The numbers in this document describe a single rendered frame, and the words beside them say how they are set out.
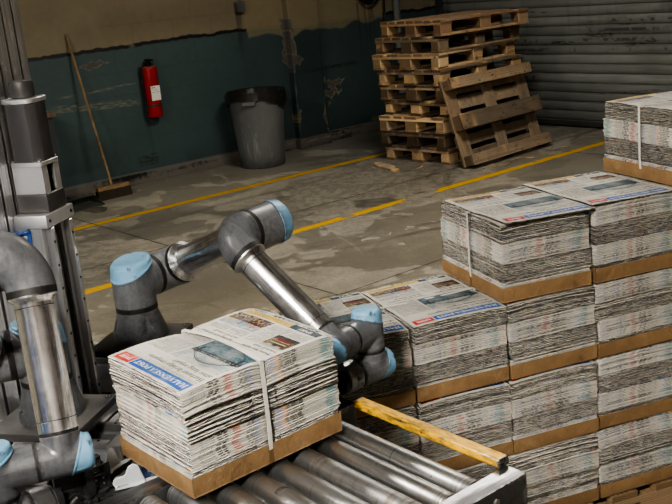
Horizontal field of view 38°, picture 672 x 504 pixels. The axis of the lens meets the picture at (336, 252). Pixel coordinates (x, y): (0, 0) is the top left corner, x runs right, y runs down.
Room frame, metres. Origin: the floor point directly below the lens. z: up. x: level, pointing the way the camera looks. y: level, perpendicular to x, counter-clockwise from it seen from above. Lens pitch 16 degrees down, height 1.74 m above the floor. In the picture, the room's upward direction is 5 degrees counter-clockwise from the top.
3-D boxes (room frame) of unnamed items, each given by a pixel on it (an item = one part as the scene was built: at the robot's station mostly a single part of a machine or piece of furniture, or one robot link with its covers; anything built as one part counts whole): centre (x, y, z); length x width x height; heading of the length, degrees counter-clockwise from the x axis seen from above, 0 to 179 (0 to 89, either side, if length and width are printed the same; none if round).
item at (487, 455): (1.87, -0.15, 0.81); 0.43 x 0.03 x 0.02; 38
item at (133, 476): (1.79, 0.45, 0.81); 0.09 x 0.03 x 0.06; 102
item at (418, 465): (1.83, -0.08, 0.77); 0.47 x 0.05 x 0.05; 38
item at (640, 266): (2.85, -0.80, 0.86); 0.38 x 0.29 x 0.04; 19
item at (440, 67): (9.49, -1.29, 0.65); 1.33 x 0.94 x 1.30; 132
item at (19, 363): (2.12, 0.70, 0.98); 0.13 x 0.12 x 0.14; 110
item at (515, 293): (2.75, -0.52, 0.86); 0.38 x 0.29 x 0.04; 19
